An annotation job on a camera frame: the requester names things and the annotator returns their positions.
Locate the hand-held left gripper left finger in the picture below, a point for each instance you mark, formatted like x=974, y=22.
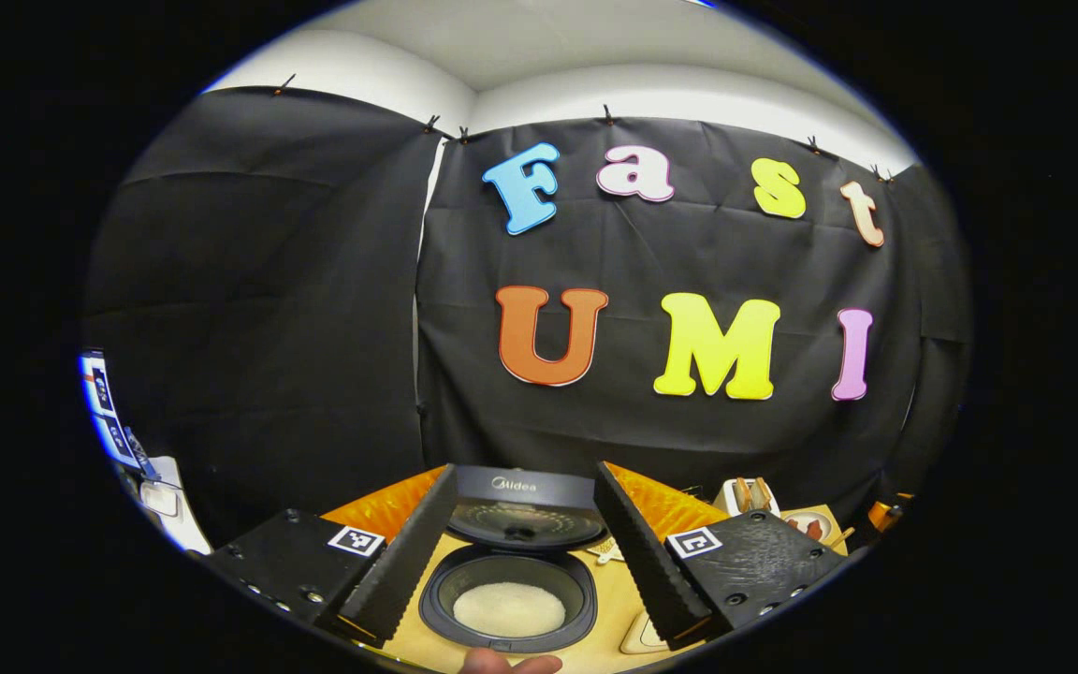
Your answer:
x=408, y=562

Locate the black backdrop cloth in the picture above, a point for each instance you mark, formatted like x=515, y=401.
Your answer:
x=689, y=267

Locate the white divided seasoning dish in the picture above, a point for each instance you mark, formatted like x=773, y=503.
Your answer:
x=606, y=552

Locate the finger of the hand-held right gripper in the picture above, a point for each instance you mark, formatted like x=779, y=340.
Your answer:
x=887, y=515

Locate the wooden spoon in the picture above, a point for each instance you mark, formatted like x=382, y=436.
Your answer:
x=840, y=538

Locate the white round plate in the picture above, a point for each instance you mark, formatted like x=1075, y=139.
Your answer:
x=827, y=517

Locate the white rice heap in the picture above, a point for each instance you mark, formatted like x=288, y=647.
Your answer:
x=509, y=608

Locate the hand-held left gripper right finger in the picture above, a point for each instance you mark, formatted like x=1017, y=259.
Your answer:
x=642, y=562

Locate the dark grey rice cooker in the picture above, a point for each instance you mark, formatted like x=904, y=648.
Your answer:
x=525, y=491

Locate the blue and white board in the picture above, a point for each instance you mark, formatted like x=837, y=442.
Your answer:
x=104, y=402

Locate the white panel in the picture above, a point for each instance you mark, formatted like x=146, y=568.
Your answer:
x=174, y=520

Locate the white toaster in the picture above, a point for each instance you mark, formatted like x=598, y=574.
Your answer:
x=726, y=496

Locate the brown toast slice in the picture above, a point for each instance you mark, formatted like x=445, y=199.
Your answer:
x=764, y=490
x=742, y=493

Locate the clear box of rice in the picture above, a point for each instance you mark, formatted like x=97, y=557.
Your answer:
x=644, y=637

